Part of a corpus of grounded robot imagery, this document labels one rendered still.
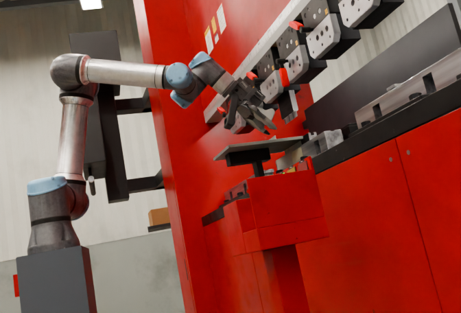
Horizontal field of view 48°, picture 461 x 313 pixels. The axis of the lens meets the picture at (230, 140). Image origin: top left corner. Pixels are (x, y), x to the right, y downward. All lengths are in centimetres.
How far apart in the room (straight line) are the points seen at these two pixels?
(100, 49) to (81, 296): 161
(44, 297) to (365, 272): 87
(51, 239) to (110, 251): 716
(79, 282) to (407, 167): 95
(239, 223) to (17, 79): 856
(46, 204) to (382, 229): 96
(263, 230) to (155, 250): 767
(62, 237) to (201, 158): 115
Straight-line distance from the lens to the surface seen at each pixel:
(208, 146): 263
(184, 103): 175
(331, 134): 160
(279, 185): 112
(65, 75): 175
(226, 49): 229
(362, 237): 128
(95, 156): 267
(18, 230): 901
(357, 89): 239
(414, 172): 109
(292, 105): 181
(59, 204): 165
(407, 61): 211
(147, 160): 893
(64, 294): 159
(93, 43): 289
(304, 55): 166
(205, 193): 257
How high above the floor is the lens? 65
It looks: 13 degrees up
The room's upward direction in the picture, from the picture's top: 11 degrees counter-clockwise
